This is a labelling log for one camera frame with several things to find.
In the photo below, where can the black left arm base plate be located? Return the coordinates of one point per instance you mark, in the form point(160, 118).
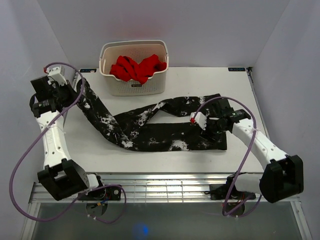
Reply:
point(110, 193)

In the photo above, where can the cream perforated plastic basket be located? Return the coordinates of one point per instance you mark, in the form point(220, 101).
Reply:
point(137, 50)

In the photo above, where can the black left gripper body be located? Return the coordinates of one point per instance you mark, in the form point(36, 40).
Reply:
point(65, 93)

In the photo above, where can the red crumpled garment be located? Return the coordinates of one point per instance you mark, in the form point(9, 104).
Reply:
point(127, 69)

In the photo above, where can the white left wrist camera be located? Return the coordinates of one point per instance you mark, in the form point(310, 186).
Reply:
point(56, 74)

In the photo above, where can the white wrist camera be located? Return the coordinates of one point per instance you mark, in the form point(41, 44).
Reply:
point(198, 118)
point(56, 74)

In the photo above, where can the black white patterned trousers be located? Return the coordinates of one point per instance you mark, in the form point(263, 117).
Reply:
point(133, 131)

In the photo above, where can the aluminium rail frame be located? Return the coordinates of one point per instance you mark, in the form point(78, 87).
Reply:
point(165, 188)

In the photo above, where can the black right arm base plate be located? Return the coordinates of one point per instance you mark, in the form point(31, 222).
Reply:
point(219, 192)

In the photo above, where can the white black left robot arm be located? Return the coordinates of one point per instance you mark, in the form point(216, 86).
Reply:
point(61, 176)

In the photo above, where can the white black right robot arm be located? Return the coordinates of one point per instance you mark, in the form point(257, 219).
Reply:
point(283, 174)

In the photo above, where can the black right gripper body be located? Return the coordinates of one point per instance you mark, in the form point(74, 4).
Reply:
point(214, 130)

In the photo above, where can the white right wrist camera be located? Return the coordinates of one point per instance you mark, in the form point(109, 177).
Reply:
point(198, 118)

